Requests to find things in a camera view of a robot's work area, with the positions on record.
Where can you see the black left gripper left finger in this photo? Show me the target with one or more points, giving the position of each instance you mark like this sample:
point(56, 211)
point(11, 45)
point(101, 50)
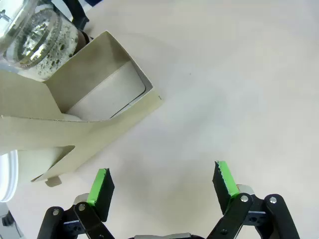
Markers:
point(99, 199)

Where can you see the black curved plastic part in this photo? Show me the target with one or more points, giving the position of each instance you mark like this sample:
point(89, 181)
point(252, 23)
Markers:
point(78, 15)

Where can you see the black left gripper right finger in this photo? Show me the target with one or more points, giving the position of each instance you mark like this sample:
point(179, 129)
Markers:
point(231, 199)

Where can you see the grey metal bracket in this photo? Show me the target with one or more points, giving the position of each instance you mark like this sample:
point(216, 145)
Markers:
point(10, 226)

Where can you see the clear plastic drink container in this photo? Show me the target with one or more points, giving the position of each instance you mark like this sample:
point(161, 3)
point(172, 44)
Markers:
point(37, 37)

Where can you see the brown cardboard cup carrier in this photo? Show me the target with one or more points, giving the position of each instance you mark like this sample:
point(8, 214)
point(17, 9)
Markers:
point(82, 139)

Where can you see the white paper cup with lid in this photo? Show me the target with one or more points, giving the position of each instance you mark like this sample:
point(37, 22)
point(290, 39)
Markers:
point(32, 164)

